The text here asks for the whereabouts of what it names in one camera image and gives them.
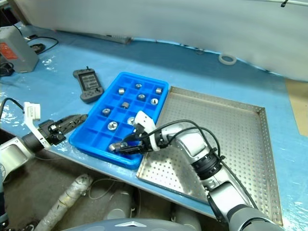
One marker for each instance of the grey box with red label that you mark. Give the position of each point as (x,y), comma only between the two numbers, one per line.
(21,60)

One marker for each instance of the black handheld remote controller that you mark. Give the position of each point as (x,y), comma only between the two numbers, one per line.
(87,81)

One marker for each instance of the large white panel board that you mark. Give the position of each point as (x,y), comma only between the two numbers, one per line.
(168,19)

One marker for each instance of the grey robot torso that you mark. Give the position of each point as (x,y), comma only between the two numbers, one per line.
(127,225)

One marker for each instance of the brown cardboard sheet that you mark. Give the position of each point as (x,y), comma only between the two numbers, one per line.
(300,108)

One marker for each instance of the grey rounded cylinder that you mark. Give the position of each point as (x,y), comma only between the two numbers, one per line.
(186,217)
(119,207)

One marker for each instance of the silver metal motor rotor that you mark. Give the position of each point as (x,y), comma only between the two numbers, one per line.
(154,101)
(106,111)
(114,146)
(141,97)
(112,125)
(158,90)
(137,85)
(131,120)
(125,104)
(121,91)

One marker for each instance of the white wrapped pipe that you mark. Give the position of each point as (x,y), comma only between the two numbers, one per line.
(72,190)

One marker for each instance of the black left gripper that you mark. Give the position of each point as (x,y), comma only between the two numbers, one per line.
(51,134)

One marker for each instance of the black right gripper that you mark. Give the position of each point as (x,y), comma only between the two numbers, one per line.
(145,144)

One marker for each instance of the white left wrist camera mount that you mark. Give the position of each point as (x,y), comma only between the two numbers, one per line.
(32,110)

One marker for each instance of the perforated metal tray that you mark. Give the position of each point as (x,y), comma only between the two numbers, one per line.
(228,134)

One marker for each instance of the blue compartment tray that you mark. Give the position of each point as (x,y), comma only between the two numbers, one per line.
(95,134)

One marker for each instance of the small black plug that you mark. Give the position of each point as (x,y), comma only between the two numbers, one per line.
(38,47)

